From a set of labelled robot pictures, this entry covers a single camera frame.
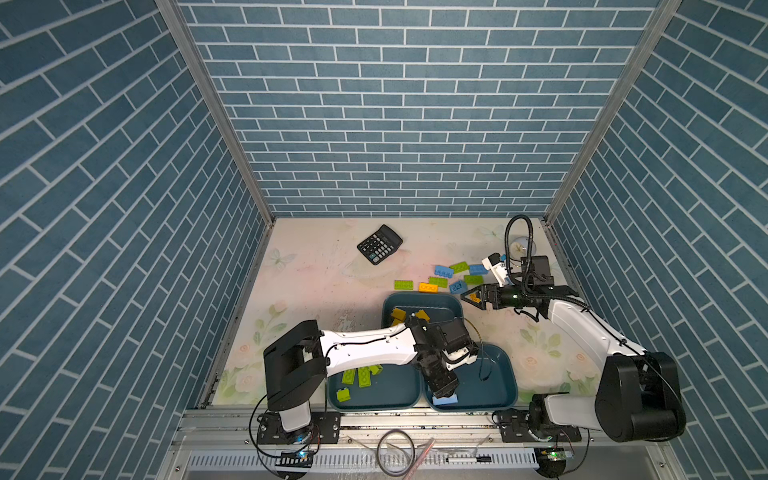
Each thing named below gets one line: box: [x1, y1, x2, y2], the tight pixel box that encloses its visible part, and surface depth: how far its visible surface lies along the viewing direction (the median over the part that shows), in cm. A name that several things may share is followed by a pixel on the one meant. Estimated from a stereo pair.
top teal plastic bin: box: [382, 292, 464, 329], surface depth 96 cm
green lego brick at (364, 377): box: [358, 367, 371, 388], surface depth 82 cm
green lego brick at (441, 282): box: [428, 276, 449, 288], surface depth 104 cm
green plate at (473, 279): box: [463, 275, 484, 285], surface depth 104 cm
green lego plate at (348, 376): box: [341, 368, 356, 385], surface depth 82 cm
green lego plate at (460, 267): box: [449, 261, 470, 274], surface depth 107 cm
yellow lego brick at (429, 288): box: [418, 282, 439, 293], surface depth 101 cm
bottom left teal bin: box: [326, 364, 423, 411], surface depth 80 cm
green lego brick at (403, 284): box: [394, 280, 414, 290], surface depth 104 cm
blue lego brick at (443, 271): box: [434, 265, 454, 278], surface depth 104 cm
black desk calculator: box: [357, 224, 403, 265], surface depth 112 cm
